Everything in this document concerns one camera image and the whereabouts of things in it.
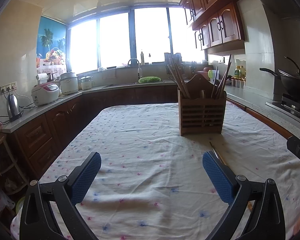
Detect white pink rice cooker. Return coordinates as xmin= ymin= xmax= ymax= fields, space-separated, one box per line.
xmin=31 ymin=82 xmax=59 ymax=106

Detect gas stove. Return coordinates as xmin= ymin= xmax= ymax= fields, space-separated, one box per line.
xmin=266 ymin=93 xmax=300 ymax=122

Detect wall power outlet strip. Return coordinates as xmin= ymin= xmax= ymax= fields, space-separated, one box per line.
xmin=0 ymin=82 xmax=17 ymax=94

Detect black wok with handle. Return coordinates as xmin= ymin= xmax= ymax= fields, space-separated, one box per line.
xmin=259 ymin=56 xmax=300 ymax=100

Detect yellow oil bottles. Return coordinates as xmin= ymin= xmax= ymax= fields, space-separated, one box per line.
xmin=234 ymin=66 xmax=246 ymax=79

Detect white jug green lid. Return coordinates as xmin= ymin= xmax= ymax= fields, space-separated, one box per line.
xmin=208 ymin=69 xmax=219 ymax=81

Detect steel electric kettle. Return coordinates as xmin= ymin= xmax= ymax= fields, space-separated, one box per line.
xmin=6 ymin=94 xmax=23 ymax=122

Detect upper wooden wall cabinets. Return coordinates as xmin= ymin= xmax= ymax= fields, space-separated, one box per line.
xmin=180 ymin=0 xmax=245 ymax=54

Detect dark thin chopstick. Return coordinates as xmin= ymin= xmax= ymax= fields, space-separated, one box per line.
xmin=210 ymin=142 xmax=228 ymax=166

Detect wooden utensil holder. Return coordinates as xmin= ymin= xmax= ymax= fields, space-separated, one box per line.
xmin=178 ymin=74 xmax=226 ymax=136

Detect small white slow cooker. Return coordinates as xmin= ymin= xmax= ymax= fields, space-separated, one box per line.
xmin=80 ymin=76 xmax=95 ymax=90

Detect tropical fruit poster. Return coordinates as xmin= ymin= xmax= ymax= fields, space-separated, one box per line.
xmin=36 ymin=16 xmax=67 ymax=76

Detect paper towel roll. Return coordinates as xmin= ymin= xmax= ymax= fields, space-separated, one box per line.
xmin=36 ymin=73 xmax=49 ymax=84

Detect dish drying rack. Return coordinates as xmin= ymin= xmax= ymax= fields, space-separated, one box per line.
xmin=164 ymin=53 xmax=185 ymax=75

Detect chrome kitchen faucet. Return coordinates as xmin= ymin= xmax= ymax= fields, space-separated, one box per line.
xmin=127 ymin=57 xmax=142 ymax=80

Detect white seasoning jars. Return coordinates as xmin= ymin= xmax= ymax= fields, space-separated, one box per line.
xmin=231 ymin=79 xmax=245 ymax=89

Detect ridged wooden chopstick pair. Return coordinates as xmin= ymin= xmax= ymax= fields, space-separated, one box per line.
xmin=167 ymin=64 xmax=187 ymax=98
xmin=168 ymin=54 xmax=190 ymax=99

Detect white floral tablecloth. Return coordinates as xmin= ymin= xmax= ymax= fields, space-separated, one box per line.
xmin=10 ymin=102 xmax=300 ymax=240

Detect white tall cooker pot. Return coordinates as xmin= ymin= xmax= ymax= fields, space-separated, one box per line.
xmin=61 ymin=72 xmax=78 ymax=95

